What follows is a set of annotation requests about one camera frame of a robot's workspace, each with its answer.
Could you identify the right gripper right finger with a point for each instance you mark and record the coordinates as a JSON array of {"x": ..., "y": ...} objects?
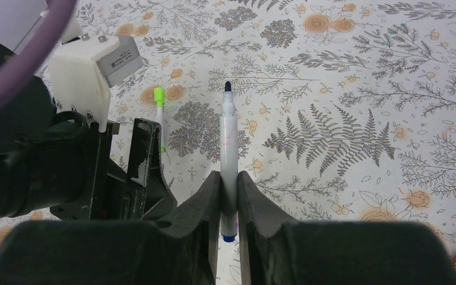
[{"x": 275, "y": 248}]

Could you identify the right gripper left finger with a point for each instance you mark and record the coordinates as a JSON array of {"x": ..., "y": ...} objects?
[{"x": 179, "y": 248}]

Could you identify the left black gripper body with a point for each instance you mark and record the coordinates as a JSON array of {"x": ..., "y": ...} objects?
[{"x": 139, "y": 192}]

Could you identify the white pen green tip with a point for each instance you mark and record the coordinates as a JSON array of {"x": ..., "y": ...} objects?
[{"x": 160, "y": 120}]

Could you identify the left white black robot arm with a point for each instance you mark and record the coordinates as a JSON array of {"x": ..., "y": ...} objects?
[{"x": 60, "y": 160}]

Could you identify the floral patterned table mat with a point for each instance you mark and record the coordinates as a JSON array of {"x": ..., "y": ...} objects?
[{"x": 346, "y": 110}]

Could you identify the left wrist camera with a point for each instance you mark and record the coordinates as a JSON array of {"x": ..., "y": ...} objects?
[{"x": 84, "y": 68}]

